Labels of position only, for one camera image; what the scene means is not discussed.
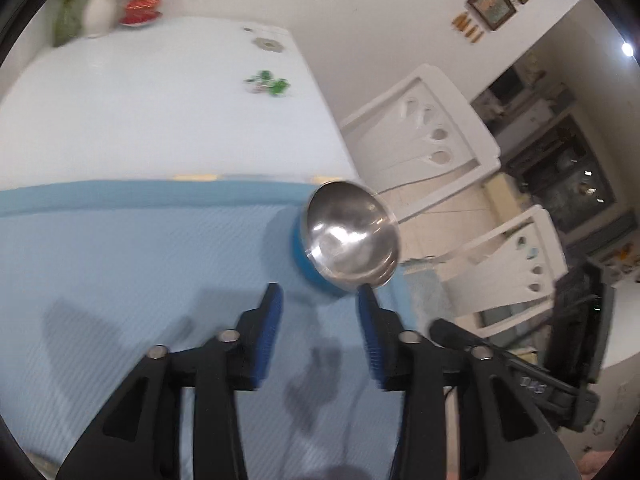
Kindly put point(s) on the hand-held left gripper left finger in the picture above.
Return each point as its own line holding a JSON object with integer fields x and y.
{"x": 267, "y": 340}

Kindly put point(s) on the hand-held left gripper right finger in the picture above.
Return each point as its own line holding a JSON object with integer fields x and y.
{"x": 370, "y": 345}

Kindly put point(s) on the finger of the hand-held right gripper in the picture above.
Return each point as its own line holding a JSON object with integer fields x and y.
{"x": 452, "y": 335}

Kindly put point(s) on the steel bowl blue exterior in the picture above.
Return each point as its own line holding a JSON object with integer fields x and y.
{"x": 345, "y": 230}

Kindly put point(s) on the white wooden chair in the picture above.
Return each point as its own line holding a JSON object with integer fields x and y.
{"x": 425, "y": 125}
{"x": 510, "y": 265}

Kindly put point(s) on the dark glass cabinet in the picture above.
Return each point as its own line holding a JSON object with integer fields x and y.
{"x": 565, "y": 180}

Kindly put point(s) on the light blue table mat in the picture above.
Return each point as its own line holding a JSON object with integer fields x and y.
{"x": 125, "y": 240}

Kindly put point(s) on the green wrapped candy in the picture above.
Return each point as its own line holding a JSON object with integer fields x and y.
{"x": 280, "y": 87}
{"x": 257, "y": 81}

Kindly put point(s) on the ceiling light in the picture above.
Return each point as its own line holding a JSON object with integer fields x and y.
{"x": 627, "y": 49}

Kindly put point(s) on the grey flower coaster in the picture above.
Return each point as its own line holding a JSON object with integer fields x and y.
{"x": 267, "y": 44}

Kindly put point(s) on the red rimmed saucer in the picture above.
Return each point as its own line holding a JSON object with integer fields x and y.
{"x": 137, "y": 21}

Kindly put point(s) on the white ceramic vase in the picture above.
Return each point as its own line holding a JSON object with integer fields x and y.
{"x": 100, "y": 12}

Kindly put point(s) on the green glass vase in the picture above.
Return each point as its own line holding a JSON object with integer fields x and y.
{"x": 67, "y": 22}

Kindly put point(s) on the orange wall ornament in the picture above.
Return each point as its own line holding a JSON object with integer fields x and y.
{"x": 467, "y": 27}

